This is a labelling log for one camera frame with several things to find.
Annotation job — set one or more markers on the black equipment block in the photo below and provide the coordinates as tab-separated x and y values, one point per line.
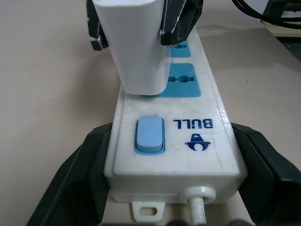
274	8

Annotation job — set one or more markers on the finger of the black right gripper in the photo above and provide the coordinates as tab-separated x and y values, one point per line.
181	21
95	30

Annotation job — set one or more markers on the white charger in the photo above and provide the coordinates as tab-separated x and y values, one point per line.
134	47

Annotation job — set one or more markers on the white power strip blue sockets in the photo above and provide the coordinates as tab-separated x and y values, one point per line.
188	160

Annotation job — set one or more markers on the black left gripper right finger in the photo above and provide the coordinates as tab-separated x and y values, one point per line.
270	179

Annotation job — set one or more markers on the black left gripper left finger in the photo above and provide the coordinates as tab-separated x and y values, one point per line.
77	174

